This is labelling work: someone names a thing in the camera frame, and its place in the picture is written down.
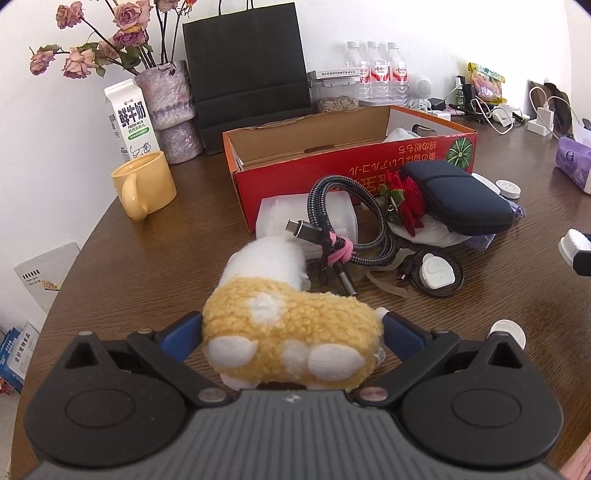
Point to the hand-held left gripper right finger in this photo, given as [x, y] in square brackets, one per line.
[402, 340]

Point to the black power adapter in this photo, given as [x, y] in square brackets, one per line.
[437, 104]

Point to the purple mottled vase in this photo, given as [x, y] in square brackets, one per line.
[168, 101]

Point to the white ribbed object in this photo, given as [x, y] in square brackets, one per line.
[575, 242]

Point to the beige translucent strip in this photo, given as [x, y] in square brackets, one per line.
[385, 284]

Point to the clear seed container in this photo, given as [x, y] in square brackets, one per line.
[337, 102]

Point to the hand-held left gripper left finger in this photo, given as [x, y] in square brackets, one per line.
[182, 336]

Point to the white round speaker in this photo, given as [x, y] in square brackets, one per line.
[421, 85]

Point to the white round cap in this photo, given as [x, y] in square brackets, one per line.
[509, 188]

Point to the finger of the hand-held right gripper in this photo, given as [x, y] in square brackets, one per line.
[584, 265]

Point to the small green bottle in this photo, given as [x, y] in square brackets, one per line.
[460, 94]

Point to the blue and white packets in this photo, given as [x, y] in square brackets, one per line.
[16, 355]

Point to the yellow and white plush toy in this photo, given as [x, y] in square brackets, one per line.
[286, 323]

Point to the white oval case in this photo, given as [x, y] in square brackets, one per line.
[484, 183]

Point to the yellow mug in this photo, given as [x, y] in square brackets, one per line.
[152, 184]

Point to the yellow snack packet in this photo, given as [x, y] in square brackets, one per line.
[487, 83]

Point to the translucent plastic box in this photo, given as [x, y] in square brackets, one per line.
[277, 217]

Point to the person's pink clothing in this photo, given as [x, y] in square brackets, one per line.
[579, 461]

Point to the purple cloth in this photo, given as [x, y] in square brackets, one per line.
[480, 241]

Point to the dark navy zip pouch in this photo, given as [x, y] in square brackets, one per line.
[461, 198]

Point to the purple tissue pack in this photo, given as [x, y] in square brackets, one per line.
[572, 159]

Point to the black paper bag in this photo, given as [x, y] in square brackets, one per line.
[249, 60]

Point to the white milk carton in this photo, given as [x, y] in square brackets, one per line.
[131, 120]

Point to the small white charger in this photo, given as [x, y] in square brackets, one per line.
[503, 114]

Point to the red cardboard box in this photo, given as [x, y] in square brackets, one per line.
[323, 170]

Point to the white round lid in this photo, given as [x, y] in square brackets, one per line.
[510, 332]

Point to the black pen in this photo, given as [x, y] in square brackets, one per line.
[464, 110]

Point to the dried pink roses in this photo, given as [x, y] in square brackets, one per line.
[127, 16]

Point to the red artificial flower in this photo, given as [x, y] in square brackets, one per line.
[411, 203]

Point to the pale green crumpled bag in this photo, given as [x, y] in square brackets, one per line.
[401, 134]

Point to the white printed card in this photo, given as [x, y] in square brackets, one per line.
[44, 277]

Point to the white flat printed box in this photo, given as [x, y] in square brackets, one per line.
[332, 74]

